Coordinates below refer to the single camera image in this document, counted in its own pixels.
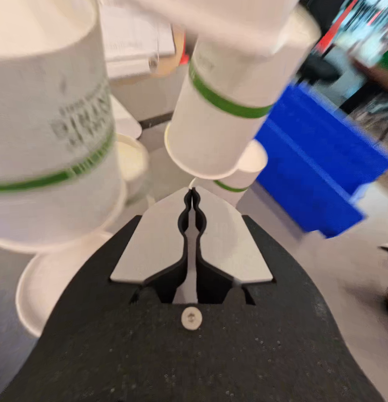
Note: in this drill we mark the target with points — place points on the white paper cup green band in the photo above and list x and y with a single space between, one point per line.
131 157
247 166
40 110
212 132
49 282

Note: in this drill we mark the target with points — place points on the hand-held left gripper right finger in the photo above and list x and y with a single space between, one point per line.
234 248

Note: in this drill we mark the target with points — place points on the blue plastic bin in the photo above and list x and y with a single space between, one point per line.
307 157

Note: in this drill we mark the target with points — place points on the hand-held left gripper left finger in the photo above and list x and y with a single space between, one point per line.
150 248

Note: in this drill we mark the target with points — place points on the wooden instruction board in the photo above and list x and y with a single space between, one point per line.
134 37

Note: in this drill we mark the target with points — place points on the white board stand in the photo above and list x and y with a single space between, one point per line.
128 122

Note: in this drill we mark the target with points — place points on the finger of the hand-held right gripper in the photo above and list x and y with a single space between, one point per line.
228 18

